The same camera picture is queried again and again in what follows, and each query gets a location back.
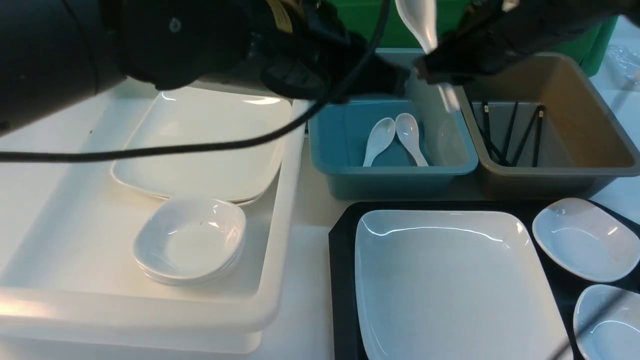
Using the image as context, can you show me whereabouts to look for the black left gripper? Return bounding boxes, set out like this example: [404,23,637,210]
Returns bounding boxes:
[255,0,413,103]

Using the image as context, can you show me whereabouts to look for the teal plastic bin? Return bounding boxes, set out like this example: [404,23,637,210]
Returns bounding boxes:
[308,75,479,201]

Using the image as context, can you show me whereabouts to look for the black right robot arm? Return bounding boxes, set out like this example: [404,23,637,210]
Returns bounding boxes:
[414,0,640,86]

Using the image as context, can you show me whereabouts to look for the brown plastic bin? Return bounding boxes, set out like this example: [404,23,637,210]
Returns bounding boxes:
[455,54,639,199]

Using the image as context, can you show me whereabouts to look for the large white plastic tub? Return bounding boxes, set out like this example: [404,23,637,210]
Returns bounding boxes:
[1,80,307,356]

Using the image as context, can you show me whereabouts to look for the white ceramic spoon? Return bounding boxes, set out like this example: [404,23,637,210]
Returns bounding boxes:
[395,0,460,113]

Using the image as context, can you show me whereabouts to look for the white square plate in tub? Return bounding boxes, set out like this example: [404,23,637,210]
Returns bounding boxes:
[110,87,293,207]

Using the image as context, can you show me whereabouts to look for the white small bowl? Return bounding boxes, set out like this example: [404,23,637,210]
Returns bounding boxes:
[132,196,247,286]
[531,198,640,283]
[573,284,640,360]

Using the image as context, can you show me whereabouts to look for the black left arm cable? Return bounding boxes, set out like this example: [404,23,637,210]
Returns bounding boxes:
[0,0,392,164]

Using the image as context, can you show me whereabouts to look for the black chopstick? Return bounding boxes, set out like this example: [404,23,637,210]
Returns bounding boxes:
[482,100,493,158]
[470,102,512,166]
[510,104,546,167]
[532,104,546,167]
[502,101,519,167]

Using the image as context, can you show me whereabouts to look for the stacked white small bowl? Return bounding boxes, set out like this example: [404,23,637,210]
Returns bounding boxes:
[132,196,247,286]

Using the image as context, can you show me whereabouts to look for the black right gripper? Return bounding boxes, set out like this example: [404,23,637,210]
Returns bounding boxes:
[413,0,527,85]

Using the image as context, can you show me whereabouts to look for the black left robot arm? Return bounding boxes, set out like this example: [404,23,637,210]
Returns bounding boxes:
[0,0,370,135]

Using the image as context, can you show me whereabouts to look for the large white square plate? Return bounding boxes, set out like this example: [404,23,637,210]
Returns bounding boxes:
[354,209,569,360]

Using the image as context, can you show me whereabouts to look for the white spoon right in bin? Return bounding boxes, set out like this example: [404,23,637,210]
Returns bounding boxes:
[395,112,429,167]

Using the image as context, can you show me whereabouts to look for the white spoon left in bin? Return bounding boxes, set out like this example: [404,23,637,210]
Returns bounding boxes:
[362,117,396,167]

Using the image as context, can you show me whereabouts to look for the white spoon in bin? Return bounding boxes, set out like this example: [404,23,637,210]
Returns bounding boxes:
[362,117,396,167]
[395,112,429,167]

